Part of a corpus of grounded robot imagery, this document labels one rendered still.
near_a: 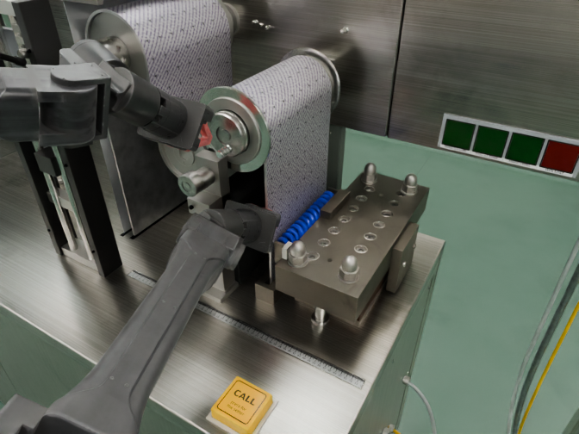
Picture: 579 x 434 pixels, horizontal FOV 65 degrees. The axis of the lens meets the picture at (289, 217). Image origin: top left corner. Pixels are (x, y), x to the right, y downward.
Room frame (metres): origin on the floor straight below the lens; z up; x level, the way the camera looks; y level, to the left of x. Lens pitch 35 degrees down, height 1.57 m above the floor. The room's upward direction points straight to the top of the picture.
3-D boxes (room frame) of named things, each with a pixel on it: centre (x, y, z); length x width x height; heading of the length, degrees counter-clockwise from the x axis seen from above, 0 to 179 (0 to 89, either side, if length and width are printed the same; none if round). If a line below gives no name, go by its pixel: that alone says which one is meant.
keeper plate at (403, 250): (0.71, -0.23, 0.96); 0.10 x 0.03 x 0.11; 149
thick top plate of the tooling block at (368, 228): (0.74, -0.14, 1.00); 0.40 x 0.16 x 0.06; 149
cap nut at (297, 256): (0.62, -0.01, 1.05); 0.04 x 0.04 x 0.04
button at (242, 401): (0.41, 0.07, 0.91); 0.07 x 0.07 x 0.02; 59
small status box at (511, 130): (0.78, -0.41, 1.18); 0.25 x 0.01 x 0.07; 59
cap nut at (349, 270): (0.58, -0.10, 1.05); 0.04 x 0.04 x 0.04
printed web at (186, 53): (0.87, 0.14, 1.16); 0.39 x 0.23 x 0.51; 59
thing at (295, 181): (0.77, -0.02, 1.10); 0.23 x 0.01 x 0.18; 149
